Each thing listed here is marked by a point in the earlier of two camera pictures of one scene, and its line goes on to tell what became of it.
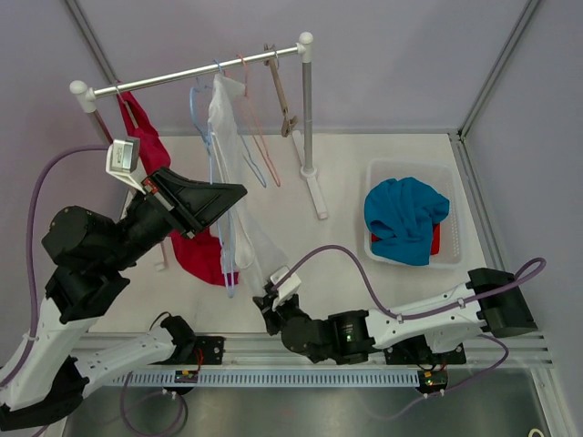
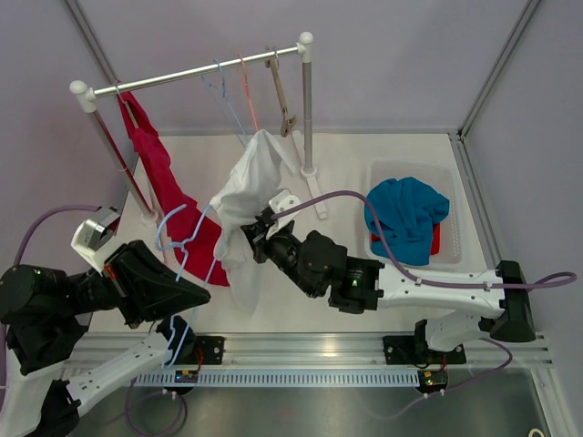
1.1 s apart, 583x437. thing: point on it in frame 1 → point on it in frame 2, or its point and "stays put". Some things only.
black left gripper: [189, 205] → [137, 269]
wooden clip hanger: [288, 122] stays put
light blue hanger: [229, 279] → [184, 244]
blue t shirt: [402, 214] stays put
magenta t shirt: [202, 253] stays put
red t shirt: [435, 241] stays put
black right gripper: [272, 314] → [257, 232]
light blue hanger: [246, 160] → [227, 103]
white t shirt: [252, 246] → [259, 170]
